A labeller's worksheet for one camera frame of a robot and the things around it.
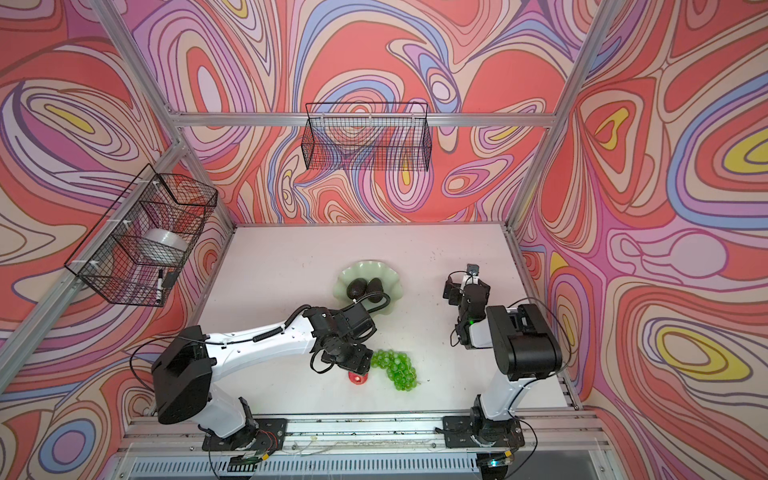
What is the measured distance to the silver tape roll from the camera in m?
0.70

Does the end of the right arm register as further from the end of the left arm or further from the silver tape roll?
the silver tape roll

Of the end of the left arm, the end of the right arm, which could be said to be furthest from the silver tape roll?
the end of the right arm
